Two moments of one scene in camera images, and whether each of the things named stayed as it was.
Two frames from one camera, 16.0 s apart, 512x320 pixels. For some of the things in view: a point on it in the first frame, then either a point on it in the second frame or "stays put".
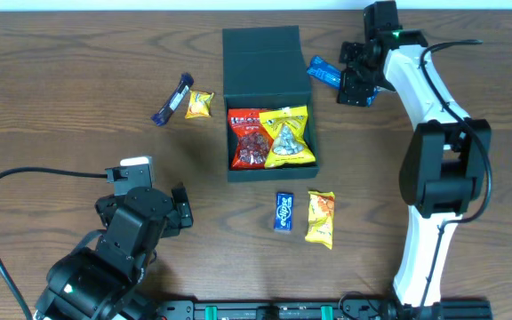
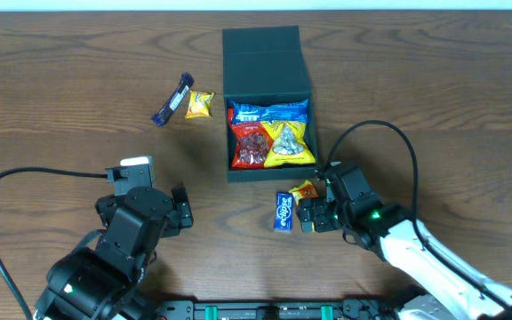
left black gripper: x=178 y=212 stays put
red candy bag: x=251 y=139 stays put
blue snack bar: x=330 y=76 to x=244 y=112
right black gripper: x=352 y=92 to x=307 y=210
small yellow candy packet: x=199 y=105 stays put
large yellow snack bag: x=288 y=127 stays put
